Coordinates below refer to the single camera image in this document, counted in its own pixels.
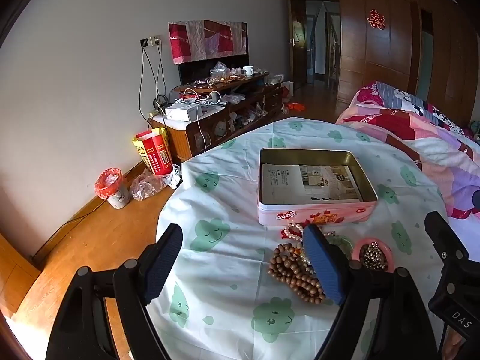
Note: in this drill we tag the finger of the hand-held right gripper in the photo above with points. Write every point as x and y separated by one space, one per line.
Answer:
444 240

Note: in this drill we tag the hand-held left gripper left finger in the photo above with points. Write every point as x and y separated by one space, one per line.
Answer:
165 262

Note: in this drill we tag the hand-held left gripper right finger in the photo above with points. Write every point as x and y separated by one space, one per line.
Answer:
322 262

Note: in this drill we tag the green jade bangle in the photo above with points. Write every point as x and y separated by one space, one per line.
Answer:
343 243

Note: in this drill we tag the pink bangle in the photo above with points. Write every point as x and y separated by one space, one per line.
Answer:
356 249

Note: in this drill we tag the pink tin box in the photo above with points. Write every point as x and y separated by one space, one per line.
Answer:
318 213

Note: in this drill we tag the clear plastic bag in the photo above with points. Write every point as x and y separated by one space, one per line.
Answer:
146 187

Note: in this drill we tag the printed paper leaflet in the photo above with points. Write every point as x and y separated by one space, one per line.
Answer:
285 183

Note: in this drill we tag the trash bin with red bag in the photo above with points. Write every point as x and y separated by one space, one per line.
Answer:
112 191

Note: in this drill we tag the cloud-print tablecloth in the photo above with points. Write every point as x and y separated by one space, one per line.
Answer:
232 202

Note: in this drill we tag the patchwork quilt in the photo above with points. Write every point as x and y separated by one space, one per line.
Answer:
431 138

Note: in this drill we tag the red and yellow paper bag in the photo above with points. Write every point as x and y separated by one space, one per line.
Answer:
157 153

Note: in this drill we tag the wooden television cabinet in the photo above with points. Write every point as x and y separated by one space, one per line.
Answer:
187 138

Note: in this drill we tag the white cardboard box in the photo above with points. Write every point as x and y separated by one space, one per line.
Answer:
180 112

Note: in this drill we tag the orange item on floor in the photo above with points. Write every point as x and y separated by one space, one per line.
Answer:
294 107

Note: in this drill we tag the wooden wardrobe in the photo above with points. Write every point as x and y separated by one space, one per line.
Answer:
386 52

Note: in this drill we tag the black television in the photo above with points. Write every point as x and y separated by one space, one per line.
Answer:
210 69

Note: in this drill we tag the white mug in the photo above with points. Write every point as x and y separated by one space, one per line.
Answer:
248 71

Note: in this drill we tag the wooden door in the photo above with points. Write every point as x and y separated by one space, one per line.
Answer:
298 45

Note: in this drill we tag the red patchwork cover cloth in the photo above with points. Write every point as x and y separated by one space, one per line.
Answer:
206 41

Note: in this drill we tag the red paper decoration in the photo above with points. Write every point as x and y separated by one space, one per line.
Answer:
376 19

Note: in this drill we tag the wall power socket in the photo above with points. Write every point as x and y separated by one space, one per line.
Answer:
150 41

